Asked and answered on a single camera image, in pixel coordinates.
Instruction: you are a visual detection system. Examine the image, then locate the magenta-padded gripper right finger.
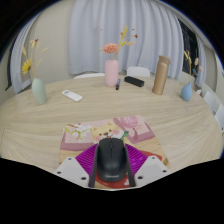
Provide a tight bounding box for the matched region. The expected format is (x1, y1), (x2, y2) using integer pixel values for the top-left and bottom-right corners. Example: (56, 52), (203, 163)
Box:
(123, 143), (172, 188)

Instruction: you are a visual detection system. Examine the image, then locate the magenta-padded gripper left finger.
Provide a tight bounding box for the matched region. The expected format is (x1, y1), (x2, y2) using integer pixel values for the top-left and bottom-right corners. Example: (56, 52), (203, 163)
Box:
(54, 143), (100, 188)

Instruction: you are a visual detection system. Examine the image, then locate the black computer mouse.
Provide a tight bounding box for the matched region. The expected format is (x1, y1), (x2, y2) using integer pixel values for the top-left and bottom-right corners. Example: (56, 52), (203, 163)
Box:
(95, 137), (129, 183)

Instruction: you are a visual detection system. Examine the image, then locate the cartoon print mouse pad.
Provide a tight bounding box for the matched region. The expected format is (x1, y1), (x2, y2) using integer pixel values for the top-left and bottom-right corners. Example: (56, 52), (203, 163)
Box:
(58, 114), (171, 190)

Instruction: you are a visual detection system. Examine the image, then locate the white remote control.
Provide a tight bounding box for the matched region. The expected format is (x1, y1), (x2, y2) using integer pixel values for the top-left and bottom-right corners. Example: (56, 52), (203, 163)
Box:
(61, 89), (84, 103)

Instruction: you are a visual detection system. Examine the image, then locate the pale green vase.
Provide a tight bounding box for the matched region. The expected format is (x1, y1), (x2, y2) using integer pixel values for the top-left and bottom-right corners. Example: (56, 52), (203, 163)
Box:
(31, 77), (48, 106)

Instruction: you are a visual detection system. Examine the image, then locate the black rectangular box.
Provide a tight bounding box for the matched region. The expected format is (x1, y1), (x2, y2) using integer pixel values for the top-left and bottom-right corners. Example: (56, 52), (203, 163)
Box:
(124, 75), (146, 88)

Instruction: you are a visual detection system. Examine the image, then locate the gold thermos bottle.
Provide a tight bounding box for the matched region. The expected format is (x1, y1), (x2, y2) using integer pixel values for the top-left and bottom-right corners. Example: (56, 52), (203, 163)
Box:
(151, 55), (171, 96)

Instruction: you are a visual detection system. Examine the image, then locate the pink vase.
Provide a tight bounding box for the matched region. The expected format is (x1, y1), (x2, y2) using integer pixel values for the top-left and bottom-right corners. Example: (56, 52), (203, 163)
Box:
(104, 59), (120, 88)

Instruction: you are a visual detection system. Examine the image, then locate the beige dried flower sprig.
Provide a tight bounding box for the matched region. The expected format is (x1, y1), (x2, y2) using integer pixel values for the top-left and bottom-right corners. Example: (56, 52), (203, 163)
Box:
(183, 49), (204, 84)

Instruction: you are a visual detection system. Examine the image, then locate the yellow dried flower bunch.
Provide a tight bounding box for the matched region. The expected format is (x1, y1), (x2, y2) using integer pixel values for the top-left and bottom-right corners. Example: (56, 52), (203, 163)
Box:
(20, 38), (49, 80)

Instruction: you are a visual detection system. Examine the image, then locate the narrow white curtain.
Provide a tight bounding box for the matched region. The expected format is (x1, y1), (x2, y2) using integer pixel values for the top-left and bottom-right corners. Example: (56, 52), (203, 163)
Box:
(194, 33), (208, 88)
(9, 19), (38, 94)

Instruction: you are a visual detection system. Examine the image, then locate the orange pink flower bunch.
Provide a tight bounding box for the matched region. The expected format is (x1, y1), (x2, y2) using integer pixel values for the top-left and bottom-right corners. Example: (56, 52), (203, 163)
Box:
(98, 25), (139, 62)

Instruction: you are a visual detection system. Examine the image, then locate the dark window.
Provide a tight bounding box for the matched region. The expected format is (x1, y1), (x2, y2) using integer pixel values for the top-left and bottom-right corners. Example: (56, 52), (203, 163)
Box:
(178, 18), (199, 81)

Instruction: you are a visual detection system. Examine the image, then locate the wide white curtain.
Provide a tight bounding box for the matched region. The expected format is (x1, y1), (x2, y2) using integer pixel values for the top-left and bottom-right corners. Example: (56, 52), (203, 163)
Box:
(68, 0), (185, 80)

